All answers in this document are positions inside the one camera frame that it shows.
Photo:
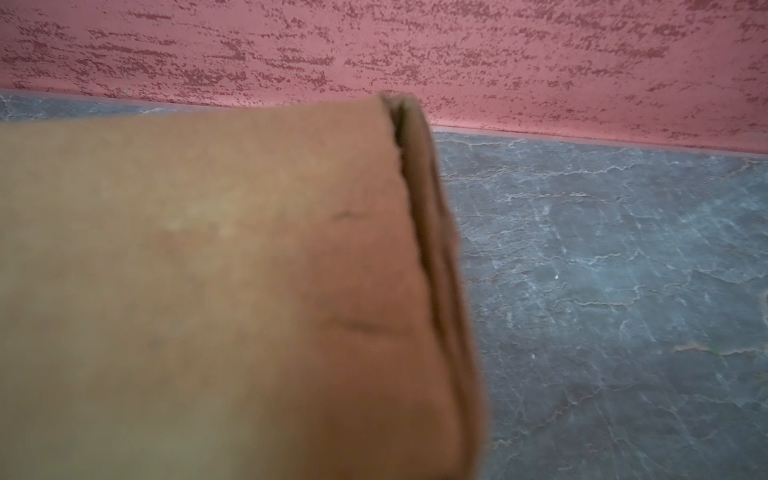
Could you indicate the brown cardboard box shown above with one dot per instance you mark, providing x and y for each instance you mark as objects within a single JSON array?
[{"x": 251, "y": 293}]

